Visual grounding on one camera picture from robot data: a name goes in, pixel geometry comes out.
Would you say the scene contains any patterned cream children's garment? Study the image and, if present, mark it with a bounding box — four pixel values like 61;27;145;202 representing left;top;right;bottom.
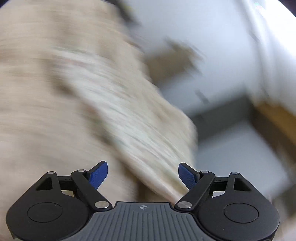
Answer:
53;46;197;203

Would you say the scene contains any cream fluffy blanket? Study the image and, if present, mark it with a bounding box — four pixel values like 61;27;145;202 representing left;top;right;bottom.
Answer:
0;0;153;241

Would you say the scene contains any brown refrigerator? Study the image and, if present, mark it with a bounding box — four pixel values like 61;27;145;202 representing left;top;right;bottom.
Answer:
144;39;203;83

